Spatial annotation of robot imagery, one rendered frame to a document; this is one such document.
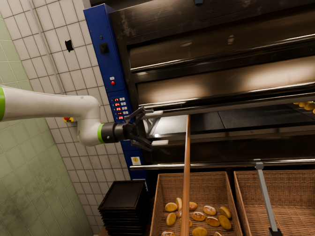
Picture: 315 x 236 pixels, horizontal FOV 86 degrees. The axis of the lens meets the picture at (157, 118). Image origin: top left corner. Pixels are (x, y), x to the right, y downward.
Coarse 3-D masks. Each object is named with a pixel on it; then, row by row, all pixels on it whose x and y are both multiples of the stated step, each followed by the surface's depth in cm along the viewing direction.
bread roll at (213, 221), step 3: (207, 216) 122; (210, 216) 120; (213, 216) 120; (207, 219) 120; (210, 219) 118; (213, 219) 118; (216, 219) 118; (207, 222) 120; (210, 222) 118; (213, 222) 117; (216, 222) 117; (219, 222) 117; (210, 225) 118; (213, 225) 117; (216, 225) 116
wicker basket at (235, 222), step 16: (160, 176) 142; (176, 176) 140; (192, 176) 137; (208, 176) 134; (224, 176) 131; (160, 192) 141; (176, 192) 140; (192, 192) 138; (208, 192) 135; (224, 192) 132; (160, 208) 134; (176, 224) 125; (192, 224) 123; (208, 224) 120
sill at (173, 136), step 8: (232, 128) 125; (240, 128) 123; (248, 128) 121; (256, 128) 119; (264, 128) 116; (272, 128) 115; (280, 128) 114; (288, 128) 113; (296, 128) 112; (304, 128) 111; (312, 128) 110; (152, 136) 138; (160, 136) 135; (168, 136) 133; (176, 136) 131; (184, 136) 130; (192, 136) 128; (200, 136) 127; (208, 136) 126; (216, 136) 125; (224, 136) 124
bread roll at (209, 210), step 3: (204, 207) 129; (207, 207) 127; (210, 207) 127; (213, 207) 127; (204, 210) 128; (207, 210) 127; (210, 210) 125; (213, 210) 125; (207, 213) 126; (210, 213) 125; (213, 213) 125; (216, 213) 126
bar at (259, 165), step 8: (256, 160) 87; (264, 160) 86; (272, 160) 85; (280, 160) 84; (288, 160) 83; (296, 160) 82; (304, 160) 82; (312, 160) 81; (136, 168) 102; (144, 168) 101; (152, 168) 100; (160, 168) 99; (168, 168) 98; (176, 168) 97; (256, 168) 86; (264, 184) 83; (264, 192) 81; (264, 200) 81; (272, 216) 77; (272, 224) 76; (272, 232) 74; (280, 232) 74
